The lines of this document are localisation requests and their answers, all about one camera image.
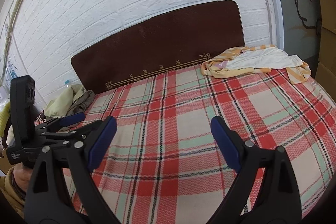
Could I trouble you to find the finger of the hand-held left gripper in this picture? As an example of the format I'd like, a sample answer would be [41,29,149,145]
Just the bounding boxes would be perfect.
[35,112,86,134]
[46,120,105,146]

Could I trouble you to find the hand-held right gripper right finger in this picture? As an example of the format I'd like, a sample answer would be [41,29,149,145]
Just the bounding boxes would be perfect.
[207,116,302,224]

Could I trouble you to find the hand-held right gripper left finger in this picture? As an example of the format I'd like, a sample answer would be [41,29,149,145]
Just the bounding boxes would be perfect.
[24,116,122,224]

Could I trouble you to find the yellow striped garment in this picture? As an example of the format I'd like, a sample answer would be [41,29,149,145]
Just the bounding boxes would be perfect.
[201,44,312,85]

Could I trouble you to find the person's left forearm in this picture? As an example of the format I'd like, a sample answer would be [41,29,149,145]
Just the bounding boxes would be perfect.
[0,168,27,212]

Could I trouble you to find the pale green and grey clothes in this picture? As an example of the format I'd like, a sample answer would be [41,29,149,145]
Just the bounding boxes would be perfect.
[44,84,86,118]

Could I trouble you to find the person's left hand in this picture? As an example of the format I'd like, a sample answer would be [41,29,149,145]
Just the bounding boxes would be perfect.
[12,165,32,195]

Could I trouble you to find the grey-brown garment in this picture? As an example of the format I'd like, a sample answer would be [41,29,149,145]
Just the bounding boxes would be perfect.
[67,90,95,115]

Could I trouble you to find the yellow-green cloth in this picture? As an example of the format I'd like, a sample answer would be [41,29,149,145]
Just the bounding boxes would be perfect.
[0,106,11,134]

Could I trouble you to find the red plaid blanket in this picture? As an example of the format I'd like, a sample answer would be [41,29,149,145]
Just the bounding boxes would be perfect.
[34,60,336,222]

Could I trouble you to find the dark brown headboard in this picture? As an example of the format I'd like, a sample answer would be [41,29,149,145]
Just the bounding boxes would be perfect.
[70,0,246,94]

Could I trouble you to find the cardboard box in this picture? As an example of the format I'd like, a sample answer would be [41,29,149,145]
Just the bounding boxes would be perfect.
[318,27,336,64]
[316,0,336,33]

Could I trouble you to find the blue wall sticker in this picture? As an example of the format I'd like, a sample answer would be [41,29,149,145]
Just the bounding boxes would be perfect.
[5,56,20,81]

